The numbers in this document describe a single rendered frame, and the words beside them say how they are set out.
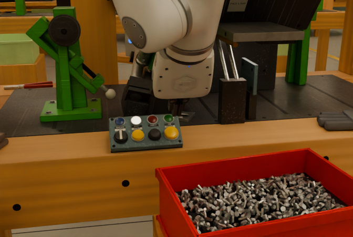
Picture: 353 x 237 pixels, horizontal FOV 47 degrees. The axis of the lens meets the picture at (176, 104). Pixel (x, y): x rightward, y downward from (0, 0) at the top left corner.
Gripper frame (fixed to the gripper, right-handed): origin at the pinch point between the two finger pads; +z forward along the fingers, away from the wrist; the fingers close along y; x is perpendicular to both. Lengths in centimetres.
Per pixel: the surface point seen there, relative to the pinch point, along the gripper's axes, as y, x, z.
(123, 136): -10.1, -0.5, 9.1
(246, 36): 16.5, 13.8, -4.0
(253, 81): 22.3, 14.0, 11.1
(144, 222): 4, 35, 148
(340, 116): 42.1, 4.0, 13.7
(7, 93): -44, 43, 46
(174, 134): 0.5, -0.8, 9.1
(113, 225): -12, 35, 148
